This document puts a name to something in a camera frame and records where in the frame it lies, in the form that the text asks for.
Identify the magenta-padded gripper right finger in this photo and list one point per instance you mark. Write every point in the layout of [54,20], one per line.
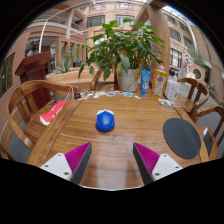
[148,159]

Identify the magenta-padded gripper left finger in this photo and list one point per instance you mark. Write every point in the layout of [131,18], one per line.
[77,156]

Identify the blue white computer mouse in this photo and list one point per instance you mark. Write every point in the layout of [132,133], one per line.
[105,120]

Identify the round dark grey mouse pad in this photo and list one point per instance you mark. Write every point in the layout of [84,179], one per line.
[181,138]

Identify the clear plastic wrapper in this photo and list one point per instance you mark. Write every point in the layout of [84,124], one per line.
[165,102]

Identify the bunch of keys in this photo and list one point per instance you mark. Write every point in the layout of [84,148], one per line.
[76,96]

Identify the black notebook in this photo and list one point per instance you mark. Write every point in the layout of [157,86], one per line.
[208,141]

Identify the small blue white card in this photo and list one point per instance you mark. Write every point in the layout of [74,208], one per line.
[110,94]
[128,94]

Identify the white pump dispenser bottle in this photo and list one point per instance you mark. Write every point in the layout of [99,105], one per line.
[172,90]

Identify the blue squeeze tube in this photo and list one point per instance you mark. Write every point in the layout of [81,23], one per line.
[145,83]

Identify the yellow liquid bottle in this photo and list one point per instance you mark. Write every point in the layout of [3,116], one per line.
[159,83]

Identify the long wooden planter box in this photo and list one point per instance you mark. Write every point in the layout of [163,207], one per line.
[66,77]

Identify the dark red wooden lectern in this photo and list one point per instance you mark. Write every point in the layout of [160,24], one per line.
[33,68]

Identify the white stone sculpture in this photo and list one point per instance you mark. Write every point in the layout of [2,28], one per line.
[188,65]

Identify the green potted plant white pot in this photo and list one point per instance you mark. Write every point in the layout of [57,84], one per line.
[125,50]

